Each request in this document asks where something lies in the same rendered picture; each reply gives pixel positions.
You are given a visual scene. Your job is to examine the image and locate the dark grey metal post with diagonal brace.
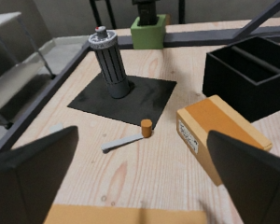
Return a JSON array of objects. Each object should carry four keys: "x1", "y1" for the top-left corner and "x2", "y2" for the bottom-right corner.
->
[{"x1": 231, "y1": 0, "x2": 280, "y2": 39}]

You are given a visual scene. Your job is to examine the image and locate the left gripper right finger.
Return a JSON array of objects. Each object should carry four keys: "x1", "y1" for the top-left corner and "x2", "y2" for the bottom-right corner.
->
[{"x1": 206, "y1": 130, "x2": 280, "y2": 224}]

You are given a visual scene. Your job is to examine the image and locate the black rectangular mat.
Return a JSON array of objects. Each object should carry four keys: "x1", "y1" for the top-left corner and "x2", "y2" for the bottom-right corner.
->
[{"x1": 66, "y1": 71, "x2": 176, "y2": 130}]

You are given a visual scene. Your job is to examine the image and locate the brown cardboard box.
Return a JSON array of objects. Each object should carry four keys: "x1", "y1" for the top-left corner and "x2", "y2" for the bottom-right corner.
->
[{"x1": 176, "y1": 95, "x2": 273, "y2": 187}]

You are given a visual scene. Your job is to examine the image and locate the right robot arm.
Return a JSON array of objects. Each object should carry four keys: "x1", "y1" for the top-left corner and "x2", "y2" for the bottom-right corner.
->
[{"x1": 132, "y1": 0, "x2": 160, "y2": 26}]

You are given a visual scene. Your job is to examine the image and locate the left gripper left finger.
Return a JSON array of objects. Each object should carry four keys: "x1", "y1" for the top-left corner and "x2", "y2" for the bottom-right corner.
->
[{"x1": 0, "y1": 125, "x2": 79, "y2": 224}]

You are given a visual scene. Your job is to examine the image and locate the wooden cutting board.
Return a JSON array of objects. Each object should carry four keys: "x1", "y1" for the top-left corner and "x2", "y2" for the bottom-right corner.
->
[{"x1": 44, "y1": 204, "x2": 207, "y2": 224}]

